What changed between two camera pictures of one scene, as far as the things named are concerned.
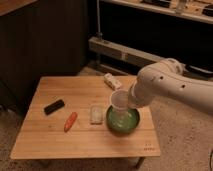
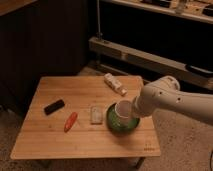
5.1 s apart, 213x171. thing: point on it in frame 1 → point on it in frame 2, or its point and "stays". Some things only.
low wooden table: (74, 117) stays
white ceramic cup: (119, 99) → (123, 108)
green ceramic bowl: (122, 121) stays
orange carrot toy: (69, 124) stays
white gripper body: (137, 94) → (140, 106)
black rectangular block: (54, 106) stays
